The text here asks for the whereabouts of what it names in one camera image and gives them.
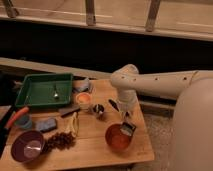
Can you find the black dish brush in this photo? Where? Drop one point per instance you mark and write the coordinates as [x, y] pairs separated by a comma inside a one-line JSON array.
[[127, 128]]

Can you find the orange cup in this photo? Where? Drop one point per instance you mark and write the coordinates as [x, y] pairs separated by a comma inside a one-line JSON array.
[[83, 99]]

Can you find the purple bowl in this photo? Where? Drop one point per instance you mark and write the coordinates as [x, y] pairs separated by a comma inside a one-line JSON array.
[[27, 146]]

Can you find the grey blue mug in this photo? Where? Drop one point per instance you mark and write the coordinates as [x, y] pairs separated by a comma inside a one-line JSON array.
[[84, 86]]

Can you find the small blue cup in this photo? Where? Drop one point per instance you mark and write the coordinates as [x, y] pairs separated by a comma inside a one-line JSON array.
[[24, 122]]

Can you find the yellow banana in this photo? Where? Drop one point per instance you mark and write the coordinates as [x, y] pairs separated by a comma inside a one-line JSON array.
[[73, 125]]

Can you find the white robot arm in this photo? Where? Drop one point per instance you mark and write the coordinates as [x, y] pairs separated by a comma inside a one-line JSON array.
[[192, 92]]

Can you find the bunch of dark grapes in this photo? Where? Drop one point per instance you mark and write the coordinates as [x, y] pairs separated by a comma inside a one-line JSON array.
[[59, 141]]

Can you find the orange handled knife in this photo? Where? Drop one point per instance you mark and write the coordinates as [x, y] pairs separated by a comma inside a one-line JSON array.
[[11, 116]]

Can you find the blue sponge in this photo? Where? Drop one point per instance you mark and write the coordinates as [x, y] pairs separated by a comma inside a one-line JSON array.
[[46, 125]]

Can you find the green plastic tray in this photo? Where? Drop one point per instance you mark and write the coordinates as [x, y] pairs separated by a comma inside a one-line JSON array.
[[37, 90]]

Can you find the metal spoon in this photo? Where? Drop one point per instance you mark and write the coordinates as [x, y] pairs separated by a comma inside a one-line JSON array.
[[56, 95]]

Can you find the dark flat spatula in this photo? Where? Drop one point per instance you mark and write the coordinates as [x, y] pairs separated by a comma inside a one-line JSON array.
[[68, 110]]

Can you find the red bowl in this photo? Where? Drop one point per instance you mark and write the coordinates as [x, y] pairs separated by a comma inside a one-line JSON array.
[[115, 139]]

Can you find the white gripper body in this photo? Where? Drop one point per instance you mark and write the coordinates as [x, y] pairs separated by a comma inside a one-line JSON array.
[[126, 103]]

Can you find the small dark round jar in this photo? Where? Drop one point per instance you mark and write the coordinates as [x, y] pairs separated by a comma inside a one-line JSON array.
[[98, 110]]

